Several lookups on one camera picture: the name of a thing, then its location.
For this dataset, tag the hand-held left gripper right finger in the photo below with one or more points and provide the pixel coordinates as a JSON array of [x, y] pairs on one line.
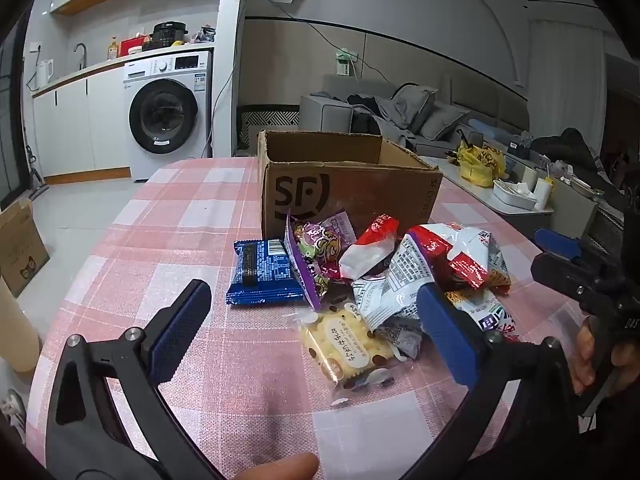
[[445, 330]]

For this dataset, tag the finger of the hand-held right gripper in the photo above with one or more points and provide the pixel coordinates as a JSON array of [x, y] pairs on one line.
[[555, 270], [555, 242]]

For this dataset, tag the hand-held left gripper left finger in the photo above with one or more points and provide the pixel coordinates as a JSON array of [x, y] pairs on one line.
[[180, 327]]

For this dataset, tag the noodle picture snack packet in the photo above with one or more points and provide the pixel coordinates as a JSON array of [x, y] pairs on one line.
[[487, 312]]

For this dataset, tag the silver grey snack packet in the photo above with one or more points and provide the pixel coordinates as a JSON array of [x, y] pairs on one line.
[[400, 340]]

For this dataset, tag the white printed snack packet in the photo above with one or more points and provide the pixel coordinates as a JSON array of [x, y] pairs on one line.
[[395, 285]]

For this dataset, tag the large red white snack packet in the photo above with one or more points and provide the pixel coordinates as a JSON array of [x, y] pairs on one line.
[[465, 255]]

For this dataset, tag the blue snack packet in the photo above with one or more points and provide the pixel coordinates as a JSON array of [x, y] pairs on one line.
[[260, 280]]

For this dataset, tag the clear yellow cracker packet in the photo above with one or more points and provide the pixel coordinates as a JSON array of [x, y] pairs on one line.
[[340, 345]]

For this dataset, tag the small red white snack packet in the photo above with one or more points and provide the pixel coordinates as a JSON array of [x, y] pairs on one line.
[[370, 245]]

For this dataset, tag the purple snack packet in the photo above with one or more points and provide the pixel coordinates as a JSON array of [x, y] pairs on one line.
[[320, 250]]

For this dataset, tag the brown cardboard box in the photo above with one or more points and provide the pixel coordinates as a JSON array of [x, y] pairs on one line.
[[350, 185]]

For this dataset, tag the person's right hand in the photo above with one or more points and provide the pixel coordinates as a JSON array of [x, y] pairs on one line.
[[582, 360]]

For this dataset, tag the white bottle with yellow cap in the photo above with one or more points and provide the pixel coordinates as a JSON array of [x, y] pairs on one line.
[[543, 194]]

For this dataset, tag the white rectangular dish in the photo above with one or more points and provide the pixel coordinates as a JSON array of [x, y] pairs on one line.
[[512, 197]]

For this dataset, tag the white cup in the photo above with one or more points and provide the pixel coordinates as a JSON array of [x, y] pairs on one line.
[[529, 175]]

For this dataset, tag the pink checkered tablecloth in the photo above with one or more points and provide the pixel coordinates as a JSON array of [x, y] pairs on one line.
[[175, 240]]

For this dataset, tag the black clothing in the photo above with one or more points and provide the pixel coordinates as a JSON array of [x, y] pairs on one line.
[[575, 147]]

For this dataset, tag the yellow plastic bag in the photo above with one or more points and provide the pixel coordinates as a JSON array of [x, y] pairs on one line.
[[480, 167]]

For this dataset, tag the blue bolster pillow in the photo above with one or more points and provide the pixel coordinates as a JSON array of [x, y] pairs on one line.
[[495, 131]]

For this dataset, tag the white coffee table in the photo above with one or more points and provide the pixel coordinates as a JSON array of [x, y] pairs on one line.
[[445, 170]]

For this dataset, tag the beige cylinder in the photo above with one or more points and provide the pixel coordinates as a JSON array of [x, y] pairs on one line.
[[17, 330]]

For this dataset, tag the grey cushion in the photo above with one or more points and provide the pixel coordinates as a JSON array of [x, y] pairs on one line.
[[442, 121]]

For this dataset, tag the printed cardboard box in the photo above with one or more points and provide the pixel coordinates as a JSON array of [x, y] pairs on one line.
[[20, 250]]

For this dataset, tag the white slipper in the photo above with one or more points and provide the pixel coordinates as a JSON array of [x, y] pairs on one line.
[[12, 410]]

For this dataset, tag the grey blanket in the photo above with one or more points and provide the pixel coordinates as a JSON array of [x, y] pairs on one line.
[[405, 110]]

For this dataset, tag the black white patterned panel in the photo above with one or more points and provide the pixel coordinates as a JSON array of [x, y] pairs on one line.
[[265, 127]]

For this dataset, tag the white washing machine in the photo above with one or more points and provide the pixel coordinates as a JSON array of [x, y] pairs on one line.
[[170, 110]]

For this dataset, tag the black jacket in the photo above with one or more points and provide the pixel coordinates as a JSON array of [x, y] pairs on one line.
[[362, 115]]

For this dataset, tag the white kitchen base cabinets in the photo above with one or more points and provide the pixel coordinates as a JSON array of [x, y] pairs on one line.
[[70, 125]]

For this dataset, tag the grey sofa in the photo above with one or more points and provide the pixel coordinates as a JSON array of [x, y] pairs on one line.
[[325, 110]]

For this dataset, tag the red box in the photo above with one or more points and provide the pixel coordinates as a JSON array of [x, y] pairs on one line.
[[134, 45]]

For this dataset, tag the white electric kettle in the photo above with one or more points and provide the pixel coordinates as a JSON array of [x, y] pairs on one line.
[[44, 74]]

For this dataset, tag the metal faucet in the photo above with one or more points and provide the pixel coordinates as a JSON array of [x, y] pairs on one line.
[[82, 52]]

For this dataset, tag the black pressure cooker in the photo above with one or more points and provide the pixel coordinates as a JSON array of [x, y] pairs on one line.
[[169, 35]]

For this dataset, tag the green wall socket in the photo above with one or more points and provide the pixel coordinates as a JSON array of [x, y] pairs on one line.
[[345, 62]]

